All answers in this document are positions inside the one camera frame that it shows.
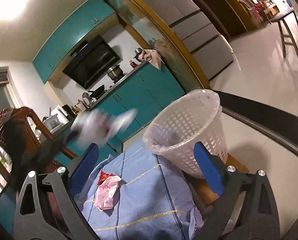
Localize pink paper wrapper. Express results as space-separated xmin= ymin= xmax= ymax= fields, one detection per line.
xmin=93 ymin=175 xmax=122 ymax=211

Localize pink plastic bag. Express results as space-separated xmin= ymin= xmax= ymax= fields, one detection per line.
xmin=66 ymin=108 xmax=137 ymax=147

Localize carved wooden chair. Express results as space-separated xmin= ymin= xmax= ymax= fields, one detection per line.
xmin=0 ymin=107 xmax=77 ymax=182

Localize wooden board under basket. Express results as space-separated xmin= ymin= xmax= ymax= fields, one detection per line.
xmin=185 ymin=152 xmax=249 ymax=206

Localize red small wrapper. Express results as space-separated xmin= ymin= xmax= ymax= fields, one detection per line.
xmin=97 ymin=171 xmax=115 ymax=185

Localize blue checkered cloth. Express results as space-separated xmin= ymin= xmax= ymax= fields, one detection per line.
xmin=75 ymin=140 xmax=204 ymax=239

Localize black wok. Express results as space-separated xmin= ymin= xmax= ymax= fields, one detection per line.
xmin=89 ymin=85 xmax=106 ymax=100

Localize white plastic waste basket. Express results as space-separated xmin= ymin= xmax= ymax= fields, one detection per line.
xmin=143 ymin=89 xmax=228 ymax=179

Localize black range hood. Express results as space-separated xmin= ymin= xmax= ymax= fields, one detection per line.
xmin=63 ymin=35 xmax=121 ymax=89

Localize steel cooking pot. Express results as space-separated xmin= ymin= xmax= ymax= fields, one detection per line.
xmin=107 ymin=64 xmax=124 ymax=81

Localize red bottle on counter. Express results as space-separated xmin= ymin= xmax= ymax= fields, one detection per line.
xmin=129 ymin=60 xmax=137 ymax=68

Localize teal upper cabinets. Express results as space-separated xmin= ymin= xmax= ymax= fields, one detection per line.
xmin=33 ymin=0 xmax=114 ymax=82

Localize silver refrigerator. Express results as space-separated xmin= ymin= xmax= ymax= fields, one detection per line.
xmin=142 ymin=0 xmax=234 ymax=80

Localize pink hanging towel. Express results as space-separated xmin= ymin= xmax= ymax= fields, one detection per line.
xmin=138 ymin=49 xmax=163 ymax=70

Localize wooden stool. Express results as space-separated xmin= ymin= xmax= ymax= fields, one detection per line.
xmin=270 ymin=8 xmax=298 ymax=60

